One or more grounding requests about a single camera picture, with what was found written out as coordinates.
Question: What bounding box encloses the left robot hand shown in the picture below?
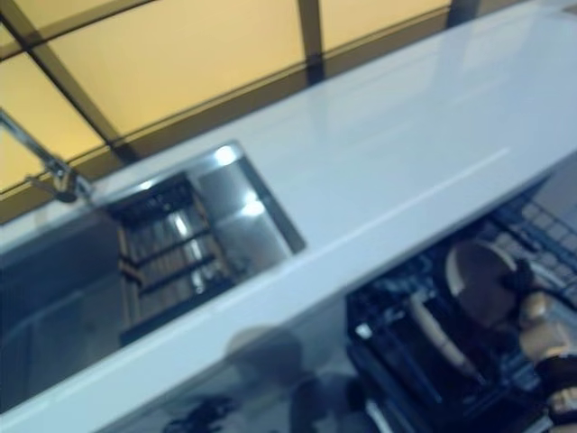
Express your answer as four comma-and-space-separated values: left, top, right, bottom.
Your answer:
170, 394, 235, 433

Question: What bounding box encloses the chrome gooseneck kitchen faucet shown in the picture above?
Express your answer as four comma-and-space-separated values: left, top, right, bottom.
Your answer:
0, 107, 96, 204

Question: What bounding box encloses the beige round plate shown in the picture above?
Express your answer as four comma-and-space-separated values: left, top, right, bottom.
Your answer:
408, 295, 477, 378
444, 238, 519, 326

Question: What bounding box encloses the black dish drying rack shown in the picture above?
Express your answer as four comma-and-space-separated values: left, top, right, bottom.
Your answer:
105, 173, 235, 346

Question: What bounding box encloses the dishwasher wire rack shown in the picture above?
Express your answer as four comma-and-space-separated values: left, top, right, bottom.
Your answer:
351, 198, 577, 433

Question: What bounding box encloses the stainless steel kitchen sink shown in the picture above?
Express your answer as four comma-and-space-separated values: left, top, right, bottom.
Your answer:
0, 140, 307, 407

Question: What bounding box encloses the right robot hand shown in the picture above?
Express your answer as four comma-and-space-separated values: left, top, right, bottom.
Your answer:
499, 257, 540, 297

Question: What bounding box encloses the narrow white cabinet door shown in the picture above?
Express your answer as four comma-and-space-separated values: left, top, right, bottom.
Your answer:
26, 310, 357, 433

